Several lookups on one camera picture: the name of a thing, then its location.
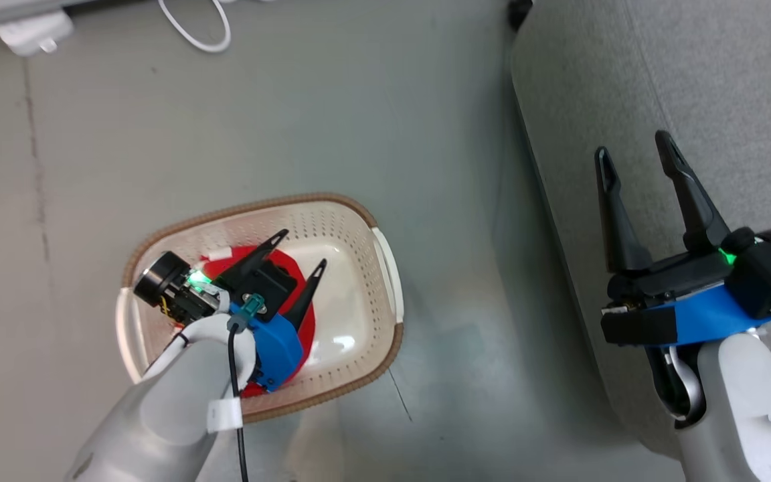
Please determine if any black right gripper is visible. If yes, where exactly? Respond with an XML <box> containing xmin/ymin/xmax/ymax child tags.
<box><xmin>594</xmin><ymin>130</ymin><xmax>771</xmax><ymax>346</ymax></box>

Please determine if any white perforated laundry basket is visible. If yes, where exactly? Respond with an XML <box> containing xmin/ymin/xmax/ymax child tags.
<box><xmin>115</xmin><ymin>193</ymin><xmax>405</xmax><ymax>424</ymax></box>

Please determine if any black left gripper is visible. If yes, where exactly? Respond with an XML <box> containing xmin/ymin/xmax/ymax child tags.
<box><xmin>133</xmin><ymin>229</ymin><xmax>328</xmax><ymax>331</ymax></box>

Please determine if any red and white jersey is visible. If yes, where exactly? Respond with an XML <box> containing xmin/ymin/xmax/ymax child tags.
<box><xmin>173</xmin><ymin>244</ymin><xmax>319</xmax><ymax>400</ymax></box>

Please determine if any white power strip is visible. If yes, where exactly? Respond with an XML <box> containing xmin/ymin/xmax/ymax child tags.
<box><xmin>0</xmin><ymin>10</ymin><xmax>76</xmax><ymax>58</ymax></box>

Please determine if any looped white power cable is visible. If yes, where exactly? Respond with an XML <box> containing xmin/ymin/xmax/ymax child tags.
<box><xmin>157</xmin><ymin>0</ymin><xmax>233</xmax><ymax>54</ymax></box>

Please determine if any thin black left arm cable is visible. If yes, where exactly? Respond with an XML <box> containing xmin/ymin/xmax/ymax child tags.
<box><xmin>227</xmin><ymin>295</ymin><xmax>267</xmax><ymax>482</ymax></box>

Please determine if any grey fabric sofa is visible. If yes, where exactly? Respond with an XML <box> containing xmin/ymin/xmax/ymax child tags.
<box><xmin>509</xmin><ymin>0</ymin><xmax>771</xmax><ymax>463</ymax></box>

